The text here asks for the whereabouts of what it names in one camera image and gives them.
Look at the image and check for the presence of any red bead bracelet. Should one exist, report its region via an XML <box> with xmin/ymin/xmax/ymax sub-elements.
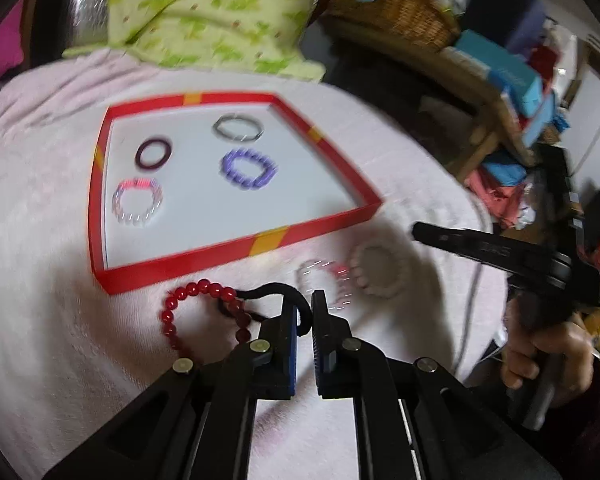
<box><xmin>160</xmin><ymin>278</ymin><xmax>252</xmax><ymax>366</ymax></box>

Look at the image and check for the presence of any black hair tie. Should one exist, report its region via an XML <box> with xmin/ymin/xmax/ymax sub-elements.
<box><xmin>215</xmin><ymin>282</ymin><xmax>313</xmax><ymax>337</ymax></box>

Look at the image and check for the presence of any small pink crystal bracelet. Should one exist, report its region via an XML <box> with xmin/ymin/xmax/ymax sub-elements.
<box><xmin>296</xmin><ymin>258</ymin><xmax>356</xmax><ymax>312</ymax></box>

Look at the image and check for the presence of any white bead bracelet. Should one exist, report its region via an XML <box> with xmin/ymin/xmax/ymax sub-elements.
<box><xmin>348</xmin><ymin>240</ymin><xmax>413</xmax><ymax>300</ymax></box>

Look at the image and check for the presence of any purple bead bracelet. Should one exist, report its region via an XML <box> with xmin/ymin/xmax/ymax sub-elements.
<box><xmin>220</xmin><ymin>147</ymin><xmax>278</xmax><ymax>191</ymax></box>

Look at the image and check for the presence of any pink clear bead bracelet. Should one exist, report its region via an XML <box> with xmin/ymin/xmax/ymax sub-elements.
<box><xmin>111</xmin><ymin>176</ymin><xmax>164</xmax><ymax>227</ymax></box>

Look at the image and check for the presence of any person's right hand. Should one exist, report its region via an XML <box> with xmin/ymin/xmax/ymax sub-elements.
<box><xmin>499</xmin><ymin>303</ymin><xmax>598</xmax><ymax>406</ymax></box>

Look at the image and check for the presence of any red shallow tray box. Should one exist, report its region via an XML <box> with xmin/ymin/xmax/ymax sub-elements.
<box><xmin>87</xmin><ymin>91</ymin><xmax>381</xmax><ymax>295</ymax></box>

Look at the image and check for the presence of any blue cardboard box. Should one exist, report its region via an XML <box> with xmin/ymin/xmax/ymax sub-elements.
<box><xmin>455</xmin><ymin>30</ymin><xmax>543</xmax><ymax>118</ymax></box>

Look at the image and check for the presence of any pink fuzzy blanket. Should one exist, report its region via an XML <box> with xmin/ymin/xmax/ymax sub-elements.
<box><xmin>0</xmin><ymin>49</ymin><xmax>506</xmax><ymax>479</ymax></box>

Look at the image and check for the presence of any wooden bench shelf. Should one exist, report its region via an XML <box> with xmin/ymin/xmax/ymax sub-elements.
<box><xmin>322</xmin><ymin>16</ymin><xmax>538</xmax><ymax>182</ymax></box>

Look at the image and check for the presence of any silver metal bangle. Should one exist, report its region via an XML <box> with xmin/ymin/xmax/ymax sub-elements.
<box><xmin>212</xmin><ymin>114</ymin><xmax>264</xmax><ymax>143</ymax></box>

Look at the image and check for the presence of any wicker basket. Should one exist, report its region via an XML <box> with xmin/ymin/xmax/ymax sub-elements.
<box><xmin>321</xmin><ymin>0</ymin><xmax>460</xmax><ymax>52</ymax></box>

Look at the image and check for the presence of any green clover quilt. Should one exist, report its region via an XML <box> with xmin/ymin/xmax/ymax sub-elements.
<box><xmin>65</xmin><ymin>0</ymin><xmax>325</xmax><ymax>81</ymax></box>

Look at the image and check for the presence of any silver foil insulation sheet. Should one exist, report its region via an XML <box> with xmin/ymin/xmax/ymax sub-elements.
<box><xmin>67</xmin><ymin>0</ymin><xmax>108</xmax><ymax>48</ymax></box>

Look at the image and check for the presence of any magenta pillow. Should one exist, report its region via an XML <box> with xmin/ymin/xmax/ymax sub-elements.
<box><xmin>0</xmin><ymin>0</ymin><xmax>24</xmax><ymax>79</ymax></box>

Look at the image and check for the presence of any dark maroon ring bangle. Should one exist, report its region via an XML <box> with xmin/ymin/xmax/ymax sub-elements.
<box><xmin>134</xmin><ymin>136</ymin><xmax>172</xmax><ymax>172</ymax></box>

